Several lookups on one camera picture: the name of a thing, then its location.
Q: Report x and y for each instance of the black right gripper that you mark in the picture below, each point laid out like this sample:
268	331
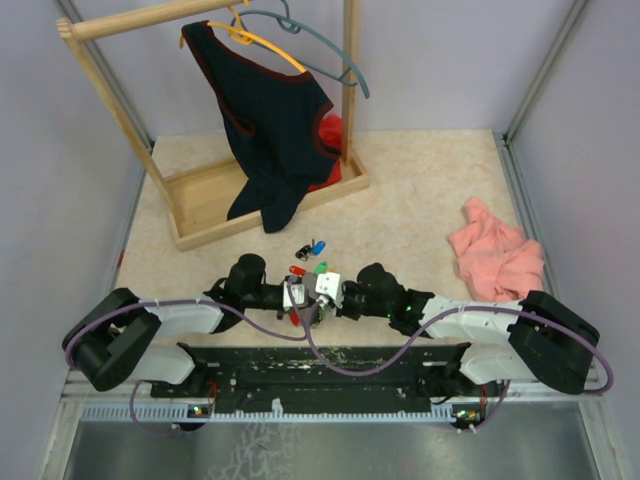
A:
345	311

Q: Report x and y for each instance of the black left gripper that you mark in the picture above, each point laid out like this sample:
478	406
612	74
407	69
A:
280	315

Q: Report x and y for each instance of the red-handled metal key organizer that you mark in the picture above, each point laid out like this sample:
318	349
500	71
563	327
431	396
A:
296	316

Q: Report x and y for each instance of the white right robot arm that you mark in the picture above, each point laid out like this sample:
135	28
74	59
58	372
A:
536	338

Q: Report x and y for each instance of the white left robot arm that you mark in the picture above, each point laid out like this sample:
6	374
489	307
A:
117	340

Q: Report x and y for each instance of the key with red tag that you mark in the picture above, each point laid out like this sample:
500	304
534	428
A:
296	270

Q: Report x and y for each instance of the key with black tag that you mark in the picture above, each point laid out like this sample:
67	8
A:
303	253

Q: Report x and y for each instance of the key with blue tag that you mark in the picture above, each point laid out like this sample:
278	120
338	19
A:
317	248

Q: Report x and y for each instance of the wooden clothes rack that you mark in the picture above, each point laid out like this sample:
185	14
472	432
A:
198	194

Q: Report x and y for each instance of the pink cloth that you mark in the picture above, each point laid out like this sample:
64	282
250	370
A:
495	261

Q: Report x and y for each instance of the red cloth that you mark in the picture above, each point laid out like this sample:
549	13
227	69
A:
330	132

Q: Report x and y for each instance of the dark navy vest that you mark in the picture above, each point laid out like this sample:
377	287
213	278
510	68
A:
272	125

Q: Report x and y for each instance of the grey-blue plastic hanger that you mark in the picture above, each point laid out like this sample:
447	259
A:
322	36

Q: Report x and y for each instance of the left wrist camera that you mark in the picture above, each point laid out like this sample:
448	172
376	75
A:
295	294

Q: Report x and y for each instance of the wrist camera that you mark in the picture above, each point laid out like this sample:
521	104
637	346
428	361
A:
295	294
329	289

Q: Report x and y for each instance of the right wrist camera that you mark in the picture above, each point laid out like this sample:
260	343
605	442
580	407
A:
329	289

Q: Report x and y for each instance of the key with green tag on ring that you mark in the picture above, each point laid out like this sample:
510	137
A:
321	268

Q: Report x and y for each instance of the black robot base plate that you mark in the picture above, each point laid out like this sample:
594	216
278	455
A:
248	380

